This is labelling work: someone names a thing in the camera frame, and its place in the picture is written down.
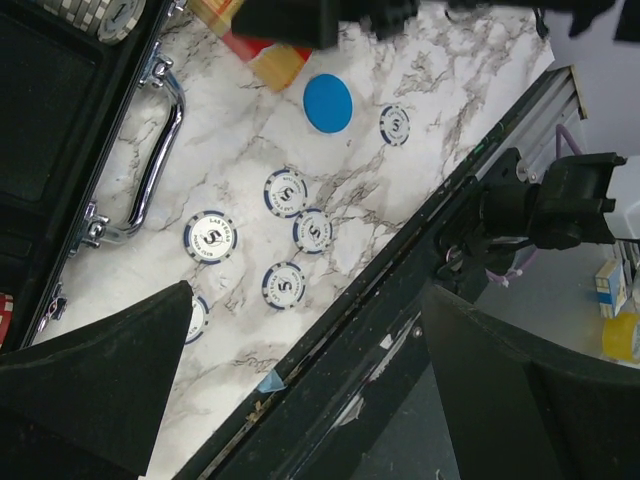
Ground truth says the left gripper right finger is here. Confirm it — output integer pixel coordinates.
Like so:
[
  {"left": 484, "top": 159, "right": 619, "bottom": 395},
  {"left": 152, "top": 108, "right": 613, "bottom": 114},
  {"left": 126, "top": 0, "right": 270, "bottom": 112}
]
[{"left": 421, "top": 285, "right": 639, "bottom": 479}]

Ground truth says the purple green grey chip stack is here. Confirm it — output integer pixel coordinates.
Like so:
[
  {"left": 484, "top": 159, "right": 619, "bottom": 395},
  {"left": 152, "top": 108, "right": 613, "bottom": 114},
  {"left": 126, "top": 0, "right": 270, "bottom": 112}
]
[{"left": 35, "top": 0, "right": 146, "bottom": 45}]

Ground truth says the red white chip stack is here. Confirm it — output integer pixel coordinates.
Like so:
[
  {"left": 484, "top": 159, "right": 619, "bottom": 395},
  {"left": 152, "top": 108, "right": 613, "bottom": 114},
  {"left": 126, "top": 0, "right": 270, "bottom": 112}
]
[{"left": 0, "top": 293, "right": 14, "bottom": 346}]

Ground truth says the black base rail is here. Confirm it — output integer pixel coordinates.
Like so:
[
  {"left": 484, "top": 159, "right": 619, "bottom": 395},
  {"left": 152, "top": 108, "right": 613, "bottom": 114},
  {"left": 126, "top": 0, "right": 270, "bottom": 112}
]
[{"left": 179, "top": 67, "right": 578, "bottom": 479}]

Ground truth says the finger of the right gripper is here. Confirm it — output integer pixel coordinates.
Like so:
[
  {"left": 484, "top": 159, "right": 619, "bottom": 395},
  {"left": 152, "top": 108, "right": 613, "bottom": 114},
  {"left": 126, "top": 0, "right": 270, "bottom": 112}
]
[{"left": 232, "top": 0, "right": 340, "bottom": 49}]

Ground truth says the blue white small box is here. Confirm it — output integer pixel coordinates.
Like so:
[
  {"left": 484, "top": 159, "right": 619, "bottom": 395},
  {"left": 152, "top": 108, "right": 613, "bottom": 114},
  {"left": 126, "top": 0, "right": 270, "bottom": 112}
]
[{"left": 595, "top": 260, "right": 628, "bottom": 319}]

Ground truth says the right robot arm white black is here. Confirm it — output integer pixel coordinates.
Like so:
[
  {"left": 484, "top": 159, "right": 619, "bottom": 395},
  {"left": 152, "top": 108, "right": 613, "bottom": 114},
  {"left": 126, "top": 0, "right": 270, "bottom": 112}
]
[{"left": 231, "top": 1, "right": 639, "bottom": 282}]

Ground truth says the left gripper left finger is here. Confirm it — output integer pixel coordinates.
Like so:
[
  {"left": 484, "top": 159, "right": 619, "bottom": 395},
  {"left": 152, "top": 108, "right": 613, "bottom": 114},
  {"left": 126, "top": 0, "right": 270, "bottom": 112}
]
[{"left": 1, "top": 281, "right": 193, "bottom": 479}]

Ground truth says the blue round dealer button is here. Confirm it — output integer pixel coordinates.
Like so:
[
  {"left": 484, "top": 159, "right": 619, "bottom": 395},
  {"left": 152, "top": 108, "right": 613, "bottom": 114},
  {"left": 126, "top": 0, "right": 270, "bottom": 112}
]
[{"left": 303, "top": 74, "right": 354, "bottom": 134}]

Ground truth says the white blue poker chip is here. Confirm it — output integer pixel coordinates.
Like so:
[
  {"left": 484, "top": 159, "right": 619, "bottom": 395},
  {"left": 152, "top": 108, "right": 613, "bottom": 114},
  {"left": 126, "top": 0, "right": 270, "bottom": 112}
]
[
  {"left": 183, "top": 210, "right": 239, "bottom": 265},
  {"left": 263, "top": 169, "right": 308, "bottom": 218},
  {"left": 185, "top": 296, "right": 209, "bottom": 345},
  {"left": 379, "top": 105, "right": 410, "bottom": 147},
  {"left": 261, "top": 262, "right": 306, "bottom": 310},
  {"left": 292, "top": 208, "right": 333, "bottom": 254}
]

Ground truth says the red playing card deck box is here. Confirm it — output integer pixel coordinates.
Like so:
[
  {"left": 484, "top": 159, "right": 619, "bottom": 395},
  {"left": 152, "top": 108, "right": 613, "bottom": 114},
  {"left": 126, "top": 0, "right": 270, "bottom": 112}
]
[{"left": 188, "top": 0, "right": 312, "bottom": 92}]

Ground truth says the black poker set case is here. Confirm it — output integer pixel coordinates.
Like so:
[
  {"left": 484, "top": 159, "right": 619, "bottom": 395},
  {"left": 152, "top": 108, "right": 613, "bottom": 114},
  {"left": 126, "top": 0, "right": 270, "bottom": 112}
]
[{"left": 1, "top": 1, "right": 186, "bottom": 352}]

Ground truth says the yellow tape roll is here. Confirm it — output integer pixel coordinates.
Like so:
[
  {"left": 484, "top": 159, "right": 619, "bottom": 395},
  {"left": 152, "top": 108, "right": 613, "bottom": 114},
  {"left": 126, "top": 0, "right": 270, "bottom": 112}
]
[{"left": 602, "top": 312, "right": 639, "bottom": 364}]

